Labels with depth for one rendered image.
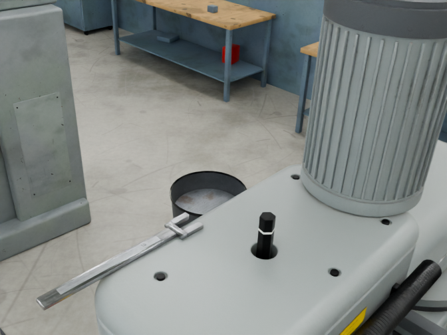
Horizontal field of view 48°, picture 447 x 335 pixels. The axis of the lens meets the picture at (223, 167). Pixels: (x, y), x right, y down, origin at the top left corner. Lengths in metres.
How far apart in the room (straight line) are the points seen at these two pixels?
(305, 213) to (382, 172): 0.13
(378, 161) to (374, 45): 0.17
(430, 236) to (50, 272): 2.84
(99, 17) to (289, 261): 7.57
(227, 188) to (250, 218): 2.50
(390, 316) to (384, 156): 0.23
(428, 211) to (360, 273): 0.41
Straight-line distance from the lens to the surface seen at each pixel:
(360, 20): 0.68
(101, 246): 3.66
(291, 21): 5.90
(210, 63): 6.21
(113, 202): 4.07
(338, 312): 0.66
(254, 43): 6.31
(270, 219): 0.66
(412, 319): 1.03
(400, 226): 0.80
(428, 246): 1.04
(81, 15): 7.99
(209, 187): 3.29
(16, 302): 3.40
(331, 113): 0.74
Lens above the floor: 2.35
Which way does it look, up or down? 32 degrees down
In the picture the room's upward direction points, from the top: 2 degrees clockwise
